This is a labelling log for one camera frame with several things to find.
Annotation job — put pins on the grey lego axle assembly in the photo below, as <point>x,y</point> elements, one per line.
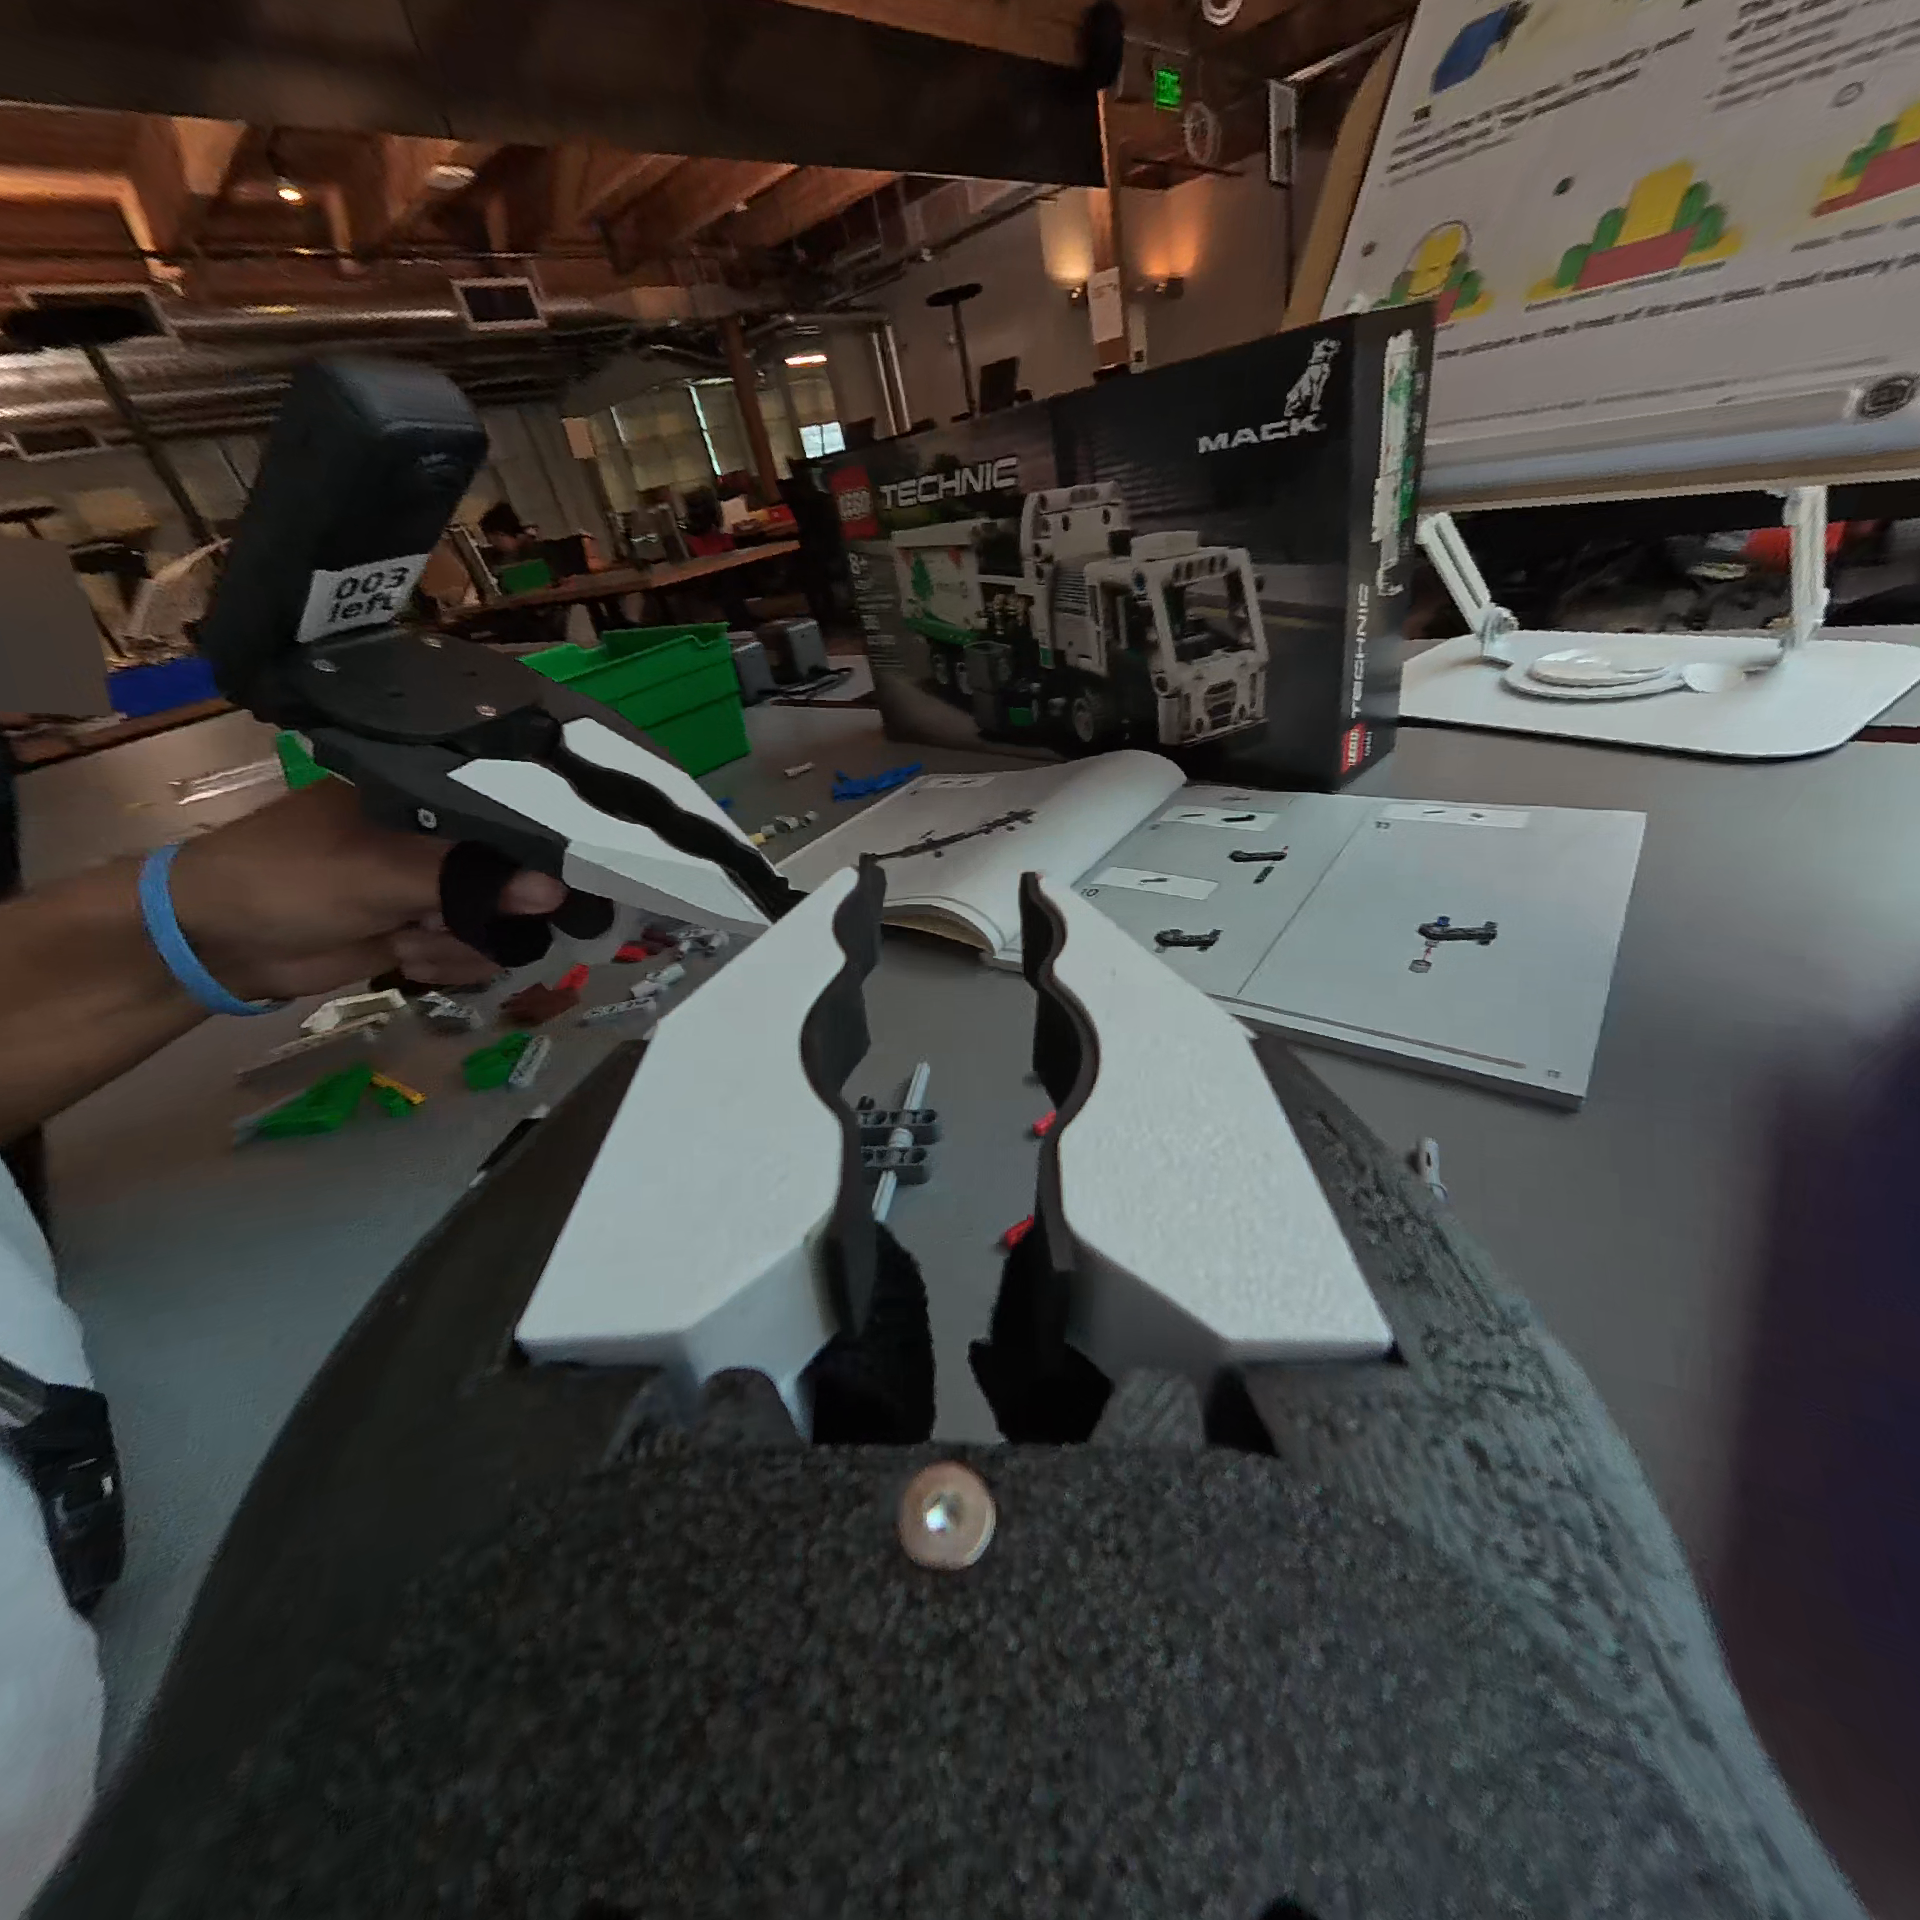
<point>900,1140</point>

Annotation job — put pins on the small white lego piece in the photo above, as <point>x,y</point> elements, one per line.
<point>1430,1163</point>

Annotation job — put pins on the ceiling air vent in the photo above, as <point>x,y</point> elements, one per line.
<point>497,301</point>

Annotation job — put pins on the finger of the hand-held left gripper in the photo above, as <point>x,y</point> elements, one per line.
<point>661,773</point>
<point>631,870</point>

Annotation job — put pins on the lego instruction booklet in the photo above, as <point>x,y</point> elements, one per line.
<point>1427,930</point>

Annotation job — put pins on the pile of mixed lego pieces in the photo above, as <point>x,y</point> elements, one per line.
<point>323,1102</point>

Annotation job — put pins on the black lego set box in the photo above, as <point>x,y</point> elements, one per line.
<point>1169,494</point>

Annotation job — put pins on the wooden beam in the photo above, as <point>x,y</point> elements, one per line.
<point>525,90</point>

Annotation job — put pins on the person's left forearm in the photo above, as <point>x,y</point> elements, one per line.
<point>76,989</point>

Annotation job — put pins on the person's white shirt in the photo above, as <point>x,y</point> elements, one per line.
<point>39,1724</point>

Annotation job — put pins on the green plastic bin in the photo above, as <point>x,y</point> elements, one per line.
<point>661,690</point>

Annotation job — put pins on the small blue bin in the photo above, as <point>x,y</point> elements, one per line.
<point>158,687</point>

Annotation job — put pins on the blue lego piece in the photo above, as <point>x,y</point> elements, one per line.
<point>871,780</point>

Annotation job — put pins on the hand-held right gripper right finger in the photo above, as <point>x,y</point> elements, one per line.
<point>1200,1201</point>

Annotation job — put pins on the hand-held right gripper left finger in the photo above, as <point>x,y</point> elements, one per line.
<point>707,1185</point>

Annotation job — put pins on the blue wristband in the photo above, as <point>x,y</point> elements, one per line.
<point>165,934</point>

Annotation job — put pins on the monitor stand base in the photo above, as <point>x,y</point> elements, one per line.
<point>1620,345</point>

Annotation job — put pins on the person's left hand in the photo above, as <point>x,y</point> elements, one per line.
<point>316,900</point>

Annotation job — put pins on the wooden workbench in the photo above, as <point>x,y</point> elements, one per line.
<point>674,578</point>

